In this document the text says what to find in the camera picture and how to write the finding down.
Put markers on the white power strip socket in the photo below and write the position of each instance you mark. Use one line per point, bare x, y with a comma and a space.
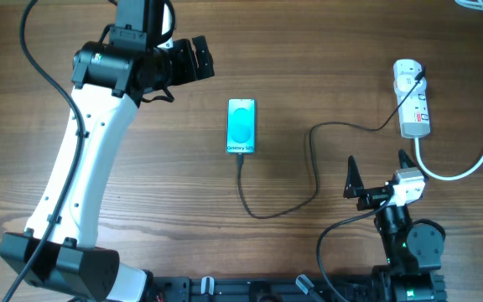
413, 109

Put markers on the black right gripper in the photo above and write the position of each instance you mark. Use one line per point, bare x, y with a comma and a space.
355, 187

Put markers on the turquoise screen Galaxy smartphone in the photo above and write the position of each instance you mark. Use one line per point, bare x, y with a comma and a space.
241, 126

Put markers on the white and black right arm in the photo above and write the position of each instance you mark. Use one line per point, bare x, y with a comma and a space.
413, 248

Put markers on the white USB charger plug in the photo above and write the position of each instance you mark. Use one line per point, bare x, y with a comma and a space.
408, 83

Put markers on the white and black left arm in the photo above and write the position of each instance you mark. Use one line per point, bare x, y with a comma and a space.
135, 61

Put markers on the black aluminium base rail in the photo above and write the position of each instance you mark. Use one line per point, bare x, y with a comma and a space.
296, 289

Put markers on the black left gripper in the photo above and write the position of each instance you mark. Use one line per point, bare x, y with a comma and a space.
187, 71

